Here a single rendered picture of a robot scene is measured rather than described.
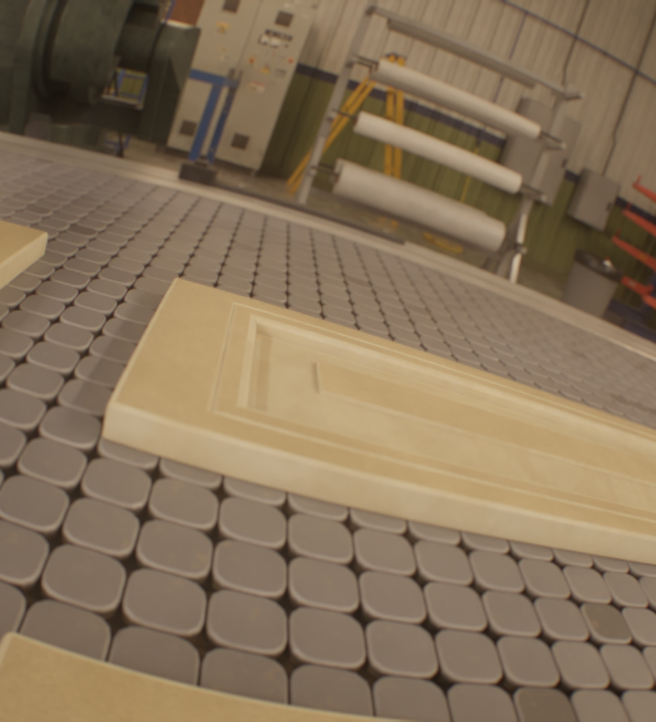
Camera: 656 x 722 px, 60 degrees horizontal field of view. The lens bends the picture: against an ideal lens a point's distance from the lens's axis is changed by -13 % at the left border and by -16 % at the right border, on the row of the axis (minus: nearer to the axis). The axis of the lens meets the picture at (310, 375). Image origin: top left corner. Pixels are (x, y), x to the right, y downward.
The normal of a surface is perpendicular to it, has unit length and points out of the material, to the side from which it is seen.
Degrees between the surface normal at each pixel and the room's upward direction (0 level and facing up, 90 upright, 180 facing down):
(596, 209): 90
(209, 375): 0
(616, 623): 0
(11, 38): 90
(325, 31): 90
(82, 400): 0
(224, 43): 90
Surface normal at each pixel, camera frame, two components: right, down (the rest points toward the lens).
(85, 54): 0.03, 0.69
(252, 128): 0.03, 0.43
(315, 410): 0.32, -0.76
